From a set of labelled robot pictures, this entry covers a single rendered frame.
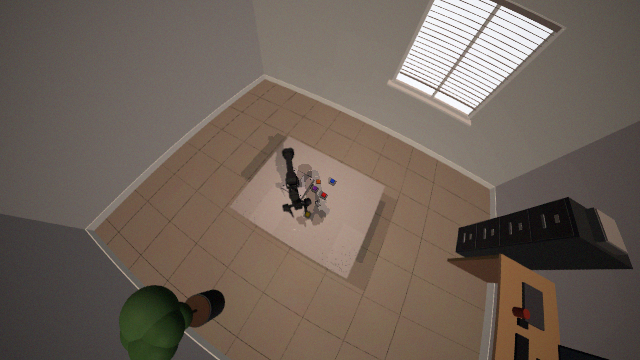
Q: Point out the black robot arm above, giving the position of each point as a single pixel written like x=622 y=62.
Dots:
x=292 y=180

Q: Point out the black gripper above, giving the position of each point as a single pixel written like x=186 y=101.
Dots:
x=286 y=207

